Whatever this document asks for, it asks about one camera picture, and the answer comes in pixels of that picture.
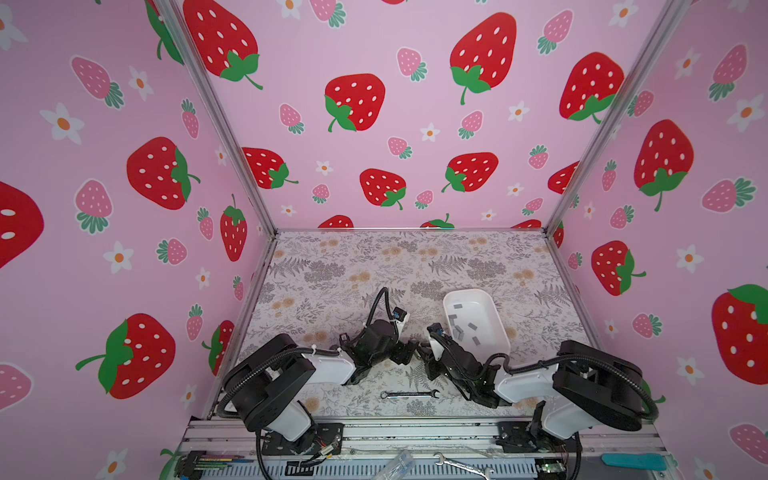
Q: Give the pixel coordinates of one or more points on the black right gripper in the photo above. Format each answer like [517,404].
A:
[428,359]

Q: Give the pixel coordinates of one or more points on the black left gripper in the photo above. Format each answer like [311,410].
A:
[404,352]

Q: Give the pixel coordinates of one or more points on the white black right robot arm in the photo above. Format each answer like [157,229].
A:
[581,387]

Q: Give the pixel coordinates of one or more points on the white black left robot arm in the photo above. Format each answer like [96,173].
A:
[262,390]

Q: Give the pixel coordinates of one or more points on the silver combination wrench on table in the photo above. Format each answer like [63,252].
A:
[393,395]

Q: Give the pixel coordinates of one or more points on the white plastic tray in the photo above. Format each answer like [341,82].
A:
[480,310]

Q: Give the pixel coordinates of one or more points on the clear plastic bag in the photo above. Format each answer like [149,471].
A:
[397,468]

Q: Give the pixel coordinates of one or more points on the silver wrench on rail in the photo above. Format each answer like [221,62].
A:
[483,472]

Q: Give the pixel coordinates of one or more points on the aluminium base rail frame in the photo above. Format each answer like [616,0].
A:
[361,447]

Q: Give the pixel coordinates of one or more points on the teal tool handle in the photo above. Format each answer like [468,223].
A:
[648,462]

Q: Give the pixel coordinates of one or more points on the aluminium left rear corner post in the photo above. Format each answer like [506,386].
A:
[216,44]

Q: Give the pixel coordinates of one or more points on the aluminium corner post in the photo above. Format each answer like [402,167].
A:
[663,29]
[216,44]

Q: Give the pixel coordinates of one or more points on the aluminium right rear corner post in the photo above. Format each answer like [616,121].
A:
[663,29]

